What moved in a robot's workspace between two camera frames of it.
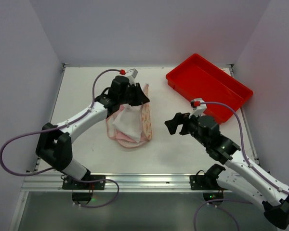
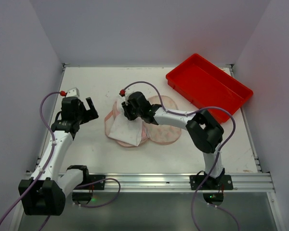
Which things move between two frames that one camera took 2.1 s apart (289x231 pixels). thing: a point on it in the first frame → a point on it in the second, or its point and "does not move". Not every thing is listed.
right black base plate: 204,182 does not move
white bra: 129,121 does not move
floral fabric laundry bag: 123,139 → 151,132
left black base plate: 68,184 does not move
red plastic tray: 197,78 does not move
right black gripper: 183,123 → 128,111
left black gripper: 133,94 → 85,113
